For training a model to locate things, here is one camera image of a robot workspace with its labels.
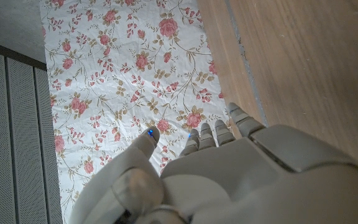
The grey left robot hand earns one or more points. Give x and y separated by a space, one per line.
228 180

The grey tape table outline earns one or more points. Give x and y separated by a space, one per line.
245 59

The floral backdrop cloth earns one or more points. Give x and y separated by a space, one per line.
120 77

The grey perforated panel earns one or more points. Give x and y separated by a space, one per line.
11 140

